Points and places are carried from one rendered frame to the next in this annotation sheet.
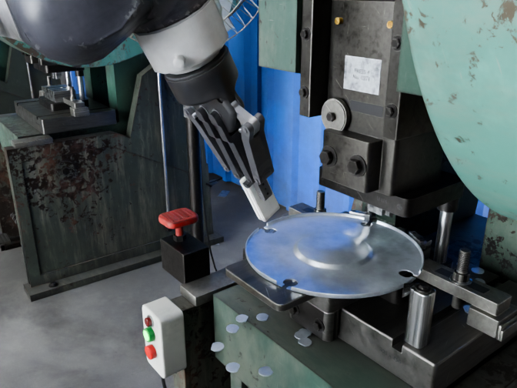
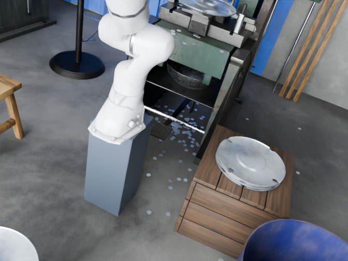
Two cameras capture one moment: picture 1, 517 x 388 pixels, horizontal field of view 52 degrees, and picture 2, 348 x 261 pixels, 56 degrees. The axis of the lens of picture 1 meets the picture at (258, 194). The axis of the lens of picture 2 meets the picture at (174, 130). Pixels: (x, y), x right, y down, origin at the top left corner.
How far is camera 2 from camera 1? 1.00 m
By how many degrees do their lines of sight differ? 37
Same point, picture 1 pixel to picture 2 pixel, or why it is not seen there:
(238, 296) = (164, 24)
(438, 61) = not seen: outside the picture
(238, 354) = not seen: hidden behind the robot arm
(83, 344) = (17, 74)
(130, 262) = (10, 33)
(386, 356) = (226, 38)
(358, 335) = (215, 32)
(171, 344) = not seen: hidden behind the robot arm
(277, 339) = (189, 36)
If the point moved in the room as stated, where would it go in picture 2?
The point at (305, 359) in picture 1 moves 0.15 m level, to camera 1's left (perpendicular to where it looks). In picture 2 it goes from (202, 41) to (175, 41)
